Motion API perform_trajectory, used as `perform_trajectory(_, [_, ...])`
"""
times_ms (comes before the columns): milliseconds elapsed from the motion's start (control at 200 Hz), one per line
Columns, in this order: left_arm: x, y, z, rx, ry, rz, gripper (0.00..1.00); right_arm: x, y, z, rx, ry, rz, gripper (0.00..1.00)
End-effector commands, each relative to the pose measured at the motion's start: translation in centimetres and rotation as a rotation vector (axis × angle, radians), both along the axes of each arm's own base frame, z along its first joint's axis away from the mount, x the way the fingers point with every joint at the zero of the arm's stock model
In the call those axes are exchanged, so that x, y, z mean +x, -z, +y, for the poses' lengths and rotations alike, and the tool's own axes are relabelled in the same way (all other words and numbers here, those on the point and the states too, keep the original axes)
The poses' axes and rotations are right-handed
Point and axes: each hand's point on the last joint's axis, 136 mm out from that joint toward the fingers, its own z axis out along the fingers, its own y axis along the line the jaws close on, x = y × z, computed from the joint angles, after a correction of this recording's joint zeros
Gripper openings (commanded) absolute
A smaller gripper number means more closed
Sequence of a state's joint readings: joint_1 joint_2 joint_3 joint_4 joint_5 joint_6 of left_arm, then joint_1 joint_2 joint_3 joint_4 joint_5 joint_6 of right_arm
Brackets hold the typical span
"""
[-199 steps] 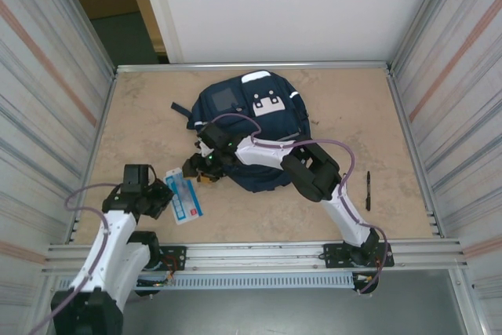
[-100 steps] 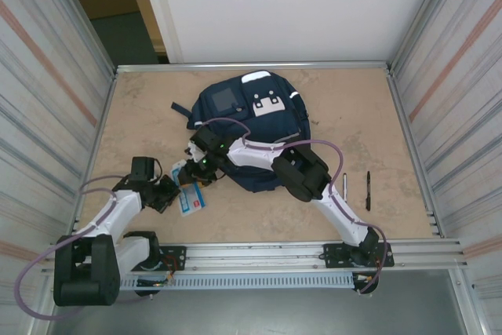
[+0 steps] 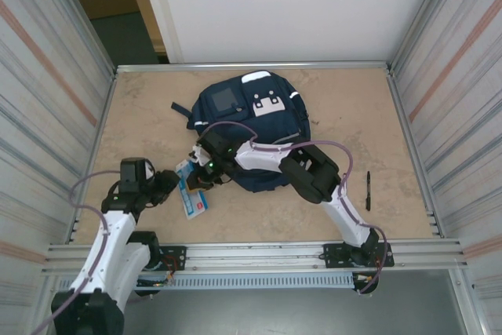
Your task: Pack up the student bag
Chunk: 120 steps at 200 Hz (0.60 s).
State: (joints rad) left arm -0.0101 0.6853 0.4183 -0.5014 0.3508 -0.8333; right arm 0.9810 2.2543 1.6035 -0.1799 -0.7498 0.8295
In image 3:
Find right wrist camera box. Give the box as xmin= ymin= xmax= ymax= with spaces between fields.
xmin=189 ymin=144 xmax=212 ymax=168

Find aluminium side rail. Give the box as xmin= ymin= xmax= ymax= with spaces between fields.
xmin=386 ymin=70 xmax=446 ymax=239
xmin=66 ymin=70 xmax=118 ymax=244

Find wide aluminium mounting rail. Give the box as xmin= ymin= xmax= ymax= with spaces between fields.
xmin=41 ymin=237 xmax=470 ymax=275

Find thin aluminium table rail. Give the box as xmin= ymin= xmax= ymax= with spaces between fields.
xmin=113 ymin=60 xmax=393 ymax=74

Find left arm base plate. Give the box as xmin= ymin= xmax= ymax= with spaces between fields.
xmin=116 ymin=246 xmax=187 ymax=272

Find white door frame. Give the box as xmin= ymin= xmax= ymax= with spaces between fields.
xmin=133 ymin=0 xmax=184 ymax=64

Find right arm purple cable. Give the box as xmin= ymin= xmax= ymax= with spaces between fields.
xmin=195 ymin=120 xmax=390 ymax=295

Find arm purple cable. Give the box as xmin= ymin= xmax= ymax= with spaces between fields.
xmin=195 ymin=120 xmax=390 ymax=295
xmin=31 ymin=169 xmax=152 ymax=335

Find navy blue backpack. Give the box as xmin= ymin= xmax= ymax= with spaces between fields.
xmin=171 ymin=71 xmax=313 ymax=194

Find red base wires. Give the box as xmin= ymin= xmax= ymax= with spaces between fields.
xmin=352 ymin=258 xmax=384 ymax=285
xmin=162 ymin=254 xmax=186 ymax=286

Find grey slotted cable tray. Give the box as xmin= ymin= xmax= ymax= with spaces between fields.
xmin=56 ymin=274 xmax=356 ymax=291

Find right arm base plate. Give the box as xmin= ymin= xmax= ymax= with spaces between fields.
xmin=322 ymin=241 xmax=394 ymax=269

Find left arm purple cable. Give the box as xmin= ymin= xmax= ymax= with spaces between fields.
xmin=31 ymin=169 xmax=152 ymax=335

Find blue stationery pack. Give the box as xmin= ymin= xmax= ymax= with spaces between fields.
xmin=175 ymin=160 xmax=210 ymax=221

